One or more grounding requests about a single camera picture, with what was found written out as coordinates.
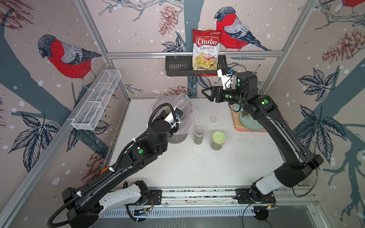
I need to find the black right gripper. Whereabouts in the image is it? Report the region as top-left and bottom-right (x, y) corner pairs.
(201, 85), (247, 108)

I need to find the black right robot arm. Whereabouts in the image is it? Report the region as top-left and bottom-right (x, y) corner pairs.
(202, 72), (324, 202)

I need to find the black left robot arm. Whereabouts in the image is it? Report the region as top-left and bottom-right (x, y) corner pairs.
(47, 103), (183, 228)

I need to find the short clear mung bean jar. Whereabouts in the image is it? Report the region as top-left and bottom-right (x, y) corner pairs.
(194, 127), (204, 145)

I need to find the green lid mung bean jar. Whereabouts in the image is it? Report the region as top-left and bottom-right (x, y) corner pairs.
(211, 131), (226, 151)

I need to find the clear plastic bin liner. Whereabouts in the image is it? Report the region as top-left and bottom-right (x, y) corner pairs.
(148, 97), (198, 135)

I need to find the white mesh trash bin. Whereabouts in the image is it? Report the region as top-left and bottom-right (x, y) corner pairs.
(148, 94), (197, 144)

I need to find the pink serving tray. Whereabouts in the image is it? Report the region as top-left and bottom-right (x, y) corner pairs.
(229, 104), (266, 132)

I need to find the teal oval plate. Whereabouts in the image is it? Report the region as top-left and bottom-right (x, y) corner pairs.
(239, 111), (264, 131)

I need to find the Chuba cassava chips bag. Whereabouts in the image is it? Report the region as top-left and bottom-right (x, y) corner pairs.
(192, 29), (221, 70)

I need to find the orange round object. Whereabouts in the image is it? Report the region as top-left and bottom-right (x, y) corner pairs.
(100, 167), (111, 174)

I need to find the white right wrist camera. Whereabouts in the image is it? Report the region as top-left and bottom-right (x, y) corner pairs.
(217, 67), (234, 90)

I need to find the dark grey wall shelf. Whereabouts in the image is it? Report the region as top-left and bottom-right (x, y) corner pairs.
(165, 56), (218, 77)

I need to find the black corrugated cable conduit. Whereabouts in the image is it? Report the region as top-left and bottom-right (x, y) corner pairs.
(47, 103), (176, 228)

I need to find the white wire mesh shelf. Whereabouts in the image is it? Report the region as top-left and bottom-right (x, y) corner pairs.
(71, 69), (121, 131)

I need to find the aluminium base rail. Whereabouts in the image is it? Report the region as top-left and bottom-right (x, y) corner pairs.
(145, 186), (318, 207)

